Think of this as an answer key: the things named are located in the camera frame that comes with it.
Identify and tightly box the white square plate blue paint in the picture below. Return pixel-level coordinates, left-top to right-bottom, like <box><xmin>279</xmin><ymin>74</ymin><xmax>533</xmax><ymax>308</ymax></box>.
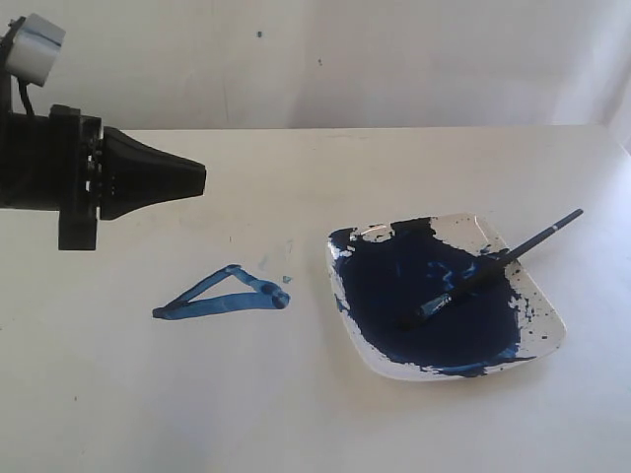
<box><xmin>326</xmin><ymin>213</ymin><xmax>566</xmax><ymax>381</ymax></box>

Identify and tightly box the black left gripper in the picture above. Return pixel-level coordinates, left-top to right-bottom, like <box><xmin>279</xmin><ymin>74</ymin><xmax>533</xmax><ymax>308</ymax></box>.
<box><xmin>1</xmin><ymin>104</ymin><xmax>206</xmax><ymax>250</ymax></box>

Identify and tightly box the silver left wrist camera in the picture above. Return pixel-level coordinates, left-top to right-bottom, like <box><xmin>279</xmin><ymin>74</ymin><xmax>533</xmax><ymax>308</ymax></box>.
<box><xmin>1</xmin><ymin>14</ymin><xmax>66</xmax><ymax>87</ymax></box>

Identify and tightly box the white paper sheet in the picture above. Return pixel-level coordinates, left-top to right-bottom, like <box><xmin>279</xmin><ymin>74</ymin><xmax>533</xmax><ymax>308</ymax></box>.
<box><xmin>39</xmin><ymin>230</ymin><xmax>326</xmax><ymax>439</ymax></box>

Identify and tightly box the black paintbrush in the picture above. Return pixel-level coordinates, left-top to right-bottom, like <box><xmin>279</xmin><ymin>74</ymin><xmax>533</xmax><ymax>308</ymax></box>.
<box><xmin>397</xmin><ymin>209</ymin><xmax>584</xmax><ymax>330</ymax></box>

